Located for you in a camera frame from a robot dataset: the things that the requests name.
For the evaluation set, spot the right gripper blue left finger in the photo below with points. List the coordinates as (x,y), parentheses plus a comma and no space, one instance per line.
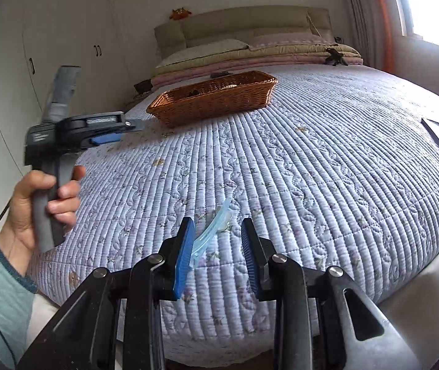
(82,333)

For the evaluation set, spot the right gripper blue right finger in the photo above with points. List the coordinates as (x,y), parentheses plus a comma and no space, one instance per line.
(355,333)

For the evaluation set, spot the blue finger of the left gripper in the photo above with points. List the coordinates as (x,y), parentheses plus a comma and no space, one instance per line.
(105,139)
(132,125)

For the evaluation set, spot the light blue hair clip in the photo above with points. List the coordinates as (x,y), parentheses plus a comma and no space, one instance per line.
(218,224)

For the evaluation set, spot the teal left sleeve forearm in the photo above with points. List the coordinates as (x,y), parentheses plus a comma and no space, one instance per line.
(17,295)

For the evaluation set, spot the person's left hand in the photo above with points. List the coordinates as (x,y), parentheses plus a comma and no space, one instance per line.
(18,237)

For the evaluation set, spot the beige nightstand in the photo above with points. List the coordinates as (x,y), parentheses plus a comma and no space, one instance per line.
(138,98)

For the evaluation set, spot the black bedside clock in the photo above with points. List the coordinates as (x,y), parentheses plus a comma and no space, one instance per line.
(143,87)

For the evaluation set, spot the dark wooden hairbrush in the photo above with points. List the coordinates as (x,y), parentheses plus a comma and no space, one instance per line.
(217,75)

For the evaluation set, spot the orange plush toy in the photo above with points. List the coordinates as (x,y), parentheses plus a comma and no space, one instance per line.
(179,14)

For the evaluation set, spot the brown wicker basket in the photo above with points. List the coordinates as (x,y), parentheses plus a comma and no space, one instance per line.
(231,94)

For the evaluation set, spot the white built-in wardrobe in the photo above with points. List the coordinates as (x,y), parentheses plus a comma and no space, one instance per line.
(36,38)

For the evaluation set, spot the cream floral pillow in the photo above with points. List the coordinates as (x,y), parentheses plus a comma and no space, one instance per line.
(204,50)

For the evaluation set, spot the beige padded headboard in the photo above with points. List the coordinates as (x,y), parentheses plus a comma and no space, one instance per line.
(242,23)

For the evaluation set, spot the folded yellow pink quilts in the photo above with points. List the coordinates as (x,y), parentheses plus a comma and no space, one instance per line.
(308,53)

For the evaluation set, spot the pink pillow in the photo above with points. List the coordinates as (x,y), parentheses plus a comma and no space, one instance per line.
(272,40)

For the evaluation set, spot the lavender quilted bedspread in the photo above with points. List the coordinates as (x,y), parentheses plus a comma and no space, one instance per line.
(337,170)

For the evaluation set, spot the small black tripod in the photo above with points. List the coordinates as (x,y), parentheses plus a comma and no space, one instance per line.
(335,58)

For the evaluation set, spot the grey orange curtain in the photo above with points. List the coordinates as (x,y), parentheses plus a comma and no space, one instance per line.
(372,32)

